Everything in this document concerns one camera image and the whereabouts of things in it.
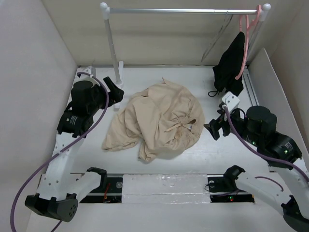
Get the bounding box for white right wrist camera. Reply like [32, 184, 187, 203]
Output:
[221, 91, 240, 113]

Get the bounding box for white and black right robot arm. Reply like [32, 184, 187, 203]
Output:
[204, 105, 309, 232]

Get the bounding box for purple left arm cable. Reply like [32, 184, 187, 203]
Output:
[10, 72, 110, 232]

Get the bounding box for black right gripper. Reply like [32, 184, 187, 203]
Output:
[202, 106, 261, 146]

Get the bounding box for black garment on hanger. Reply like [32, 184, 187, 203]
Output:
[208, 32, 245, 97]

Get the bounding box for beige trousers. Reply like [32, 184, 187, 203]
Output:
[102, 80, 205, 162]

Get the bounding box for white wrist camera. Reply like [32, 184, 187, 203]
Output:
[76, 66, 96, 78]
[221, 91, 240, 113]

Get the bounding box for white and silver clothes rack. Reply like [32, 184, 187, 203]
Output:
[99, 2, 271, 111]

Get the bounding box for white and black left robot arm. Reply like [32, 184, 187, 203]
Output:
[25, 74, 124, 222]

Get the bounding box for aluminium rail right side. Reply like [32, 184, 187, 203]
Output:
[242, 66, 259, 106]

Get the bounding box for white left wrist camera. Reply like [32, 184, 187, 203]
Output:
[76, 66, 96, 78]

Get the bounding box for pink plastic hanger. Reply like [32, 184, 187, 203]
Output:
[235, 4, 262, 80]

